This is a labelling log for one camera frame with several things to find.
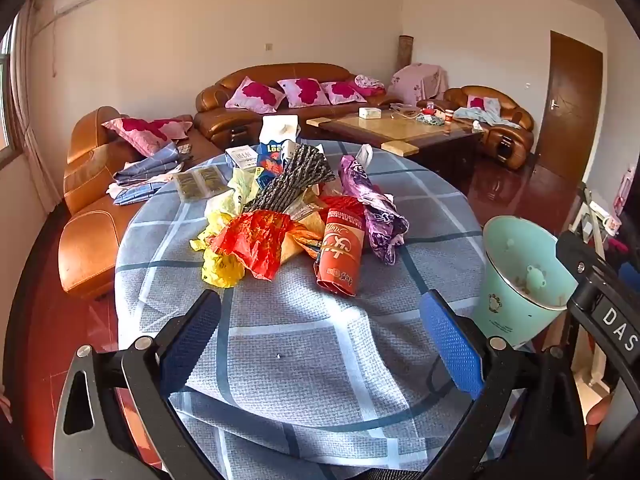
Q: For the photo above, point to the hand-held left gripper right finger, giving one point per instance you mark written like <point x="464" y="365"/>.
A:
<point x="452" y="347"/>

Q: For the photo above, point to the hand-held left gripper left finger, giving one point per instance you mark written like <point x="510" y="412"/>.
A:
<point x="192" y="342"/>

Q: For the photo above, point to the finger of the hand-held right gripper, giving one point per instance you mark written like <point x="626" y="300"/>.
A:
<point x="580" y="257"/>

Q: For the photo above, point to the mint green trash bin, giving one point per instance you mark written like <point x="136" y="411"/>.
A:
<point x="505" y="305"/>

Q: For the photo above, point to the yellow plastic bag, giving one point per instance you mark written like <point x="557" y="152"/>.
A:
<point x="222" y="265"/>

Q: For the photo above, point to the red plastic bag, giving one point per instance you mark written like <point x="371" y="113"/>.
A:
<point x="252" y="242"/>

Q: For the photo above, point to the long red snack packet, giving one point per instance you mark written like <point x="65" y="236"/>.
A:
<point x="342" y="245"/>

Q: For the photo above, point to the purple foil wrapper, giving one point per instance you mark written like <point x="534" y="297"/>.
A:
<point x="380" y="215"/>

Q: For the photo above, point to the orange gold foil wrapper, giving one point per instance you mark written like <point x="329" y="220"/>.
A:
<point x="302" y="237"/>

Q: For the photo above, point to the black white patterned wrapper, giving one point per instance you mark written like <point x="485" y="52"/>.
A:
<point x="295" y="175"/>

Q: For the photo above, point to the person's right hand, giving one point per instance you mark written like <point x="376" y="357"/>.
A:
<point x="600" y="410"/>

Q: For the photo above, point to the white television stand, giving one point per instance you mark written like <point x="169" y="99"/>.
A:
<point x="592" y="215"/>

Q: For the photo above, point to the pink water bottle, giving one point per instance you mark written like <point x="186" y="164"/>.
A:
<point x="626" y="187"/>

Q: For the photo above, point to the grey checked tablecloth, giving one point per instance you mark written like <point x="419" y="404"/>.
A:
<point x="300" y="345"/>

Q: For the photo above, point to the brown leather armchair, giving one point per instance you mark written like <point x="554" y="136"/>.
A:
<point x="505" y="135"/>

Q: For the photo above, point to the brown wooden door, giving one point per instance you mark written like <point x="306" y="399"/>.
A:
<point x="567" y="110"/>

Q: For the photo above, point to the tan leather lounge sofa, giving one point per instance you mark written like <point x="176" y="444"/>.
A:
<point x="90" y="230"/>

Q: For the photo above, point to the light blue clothes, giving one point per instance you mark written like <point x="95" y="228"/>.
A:
<point x="487" y="115"/>

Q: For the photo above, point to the blue checked cloth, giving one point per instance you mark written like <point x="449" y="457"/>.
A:
<point x="145" y="175"/>

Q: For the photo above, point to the dark wooden coffee table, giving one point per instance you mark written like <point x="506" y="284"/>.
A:
<point x="435" y="147"/>

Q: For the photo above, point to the small pink red pillow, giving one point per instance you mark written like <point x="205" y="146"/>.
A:
<point x="477" y="102"/>

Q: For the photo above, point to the white flat box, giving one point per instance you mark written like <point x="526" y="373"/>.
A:
<point x="241" y="156"/>

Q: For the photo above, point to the blue drink carton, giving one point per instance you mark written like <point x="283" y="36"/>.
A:
<point x="270" y="157"/>

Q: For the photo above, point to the pink red flower pillow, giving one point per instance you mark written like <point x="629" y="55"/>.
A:
<point x="145" y="132"/>
<point x="342" y="91"/>
<point x="252" y="95"/>
<point x="305" y="91"/>

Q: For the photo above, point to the clear glass dish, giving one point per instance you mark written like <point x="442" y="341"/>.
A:
<point x="402" y="107"/>

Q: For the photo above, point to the pink floral cover cloth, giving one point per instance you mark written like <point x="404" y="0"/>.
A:
<point x="417" y="82"/>

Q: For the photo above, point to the white tissue box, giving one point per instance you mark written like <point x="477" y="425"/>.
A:
<point x="370" y="113"/>

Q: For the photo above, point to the brown leather sofa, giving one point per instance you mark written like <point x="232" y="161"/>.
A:
<point x="300" y="110"/>

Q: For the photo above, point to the sheer white curtain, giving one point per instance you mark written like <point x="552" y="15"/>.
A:
<point x="35" y="125"/>

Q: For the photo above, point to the rolled patterned mat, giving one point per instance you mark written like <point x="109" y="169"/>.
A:
<point x="406" y="50"/>

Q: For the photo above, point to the pink floral bundle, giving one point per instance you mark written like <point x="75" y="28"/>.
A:
<point x="369" y="84"/>

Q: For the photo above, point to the window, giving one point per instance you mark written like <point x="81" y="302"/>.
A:
<point x="7" y="90"/>

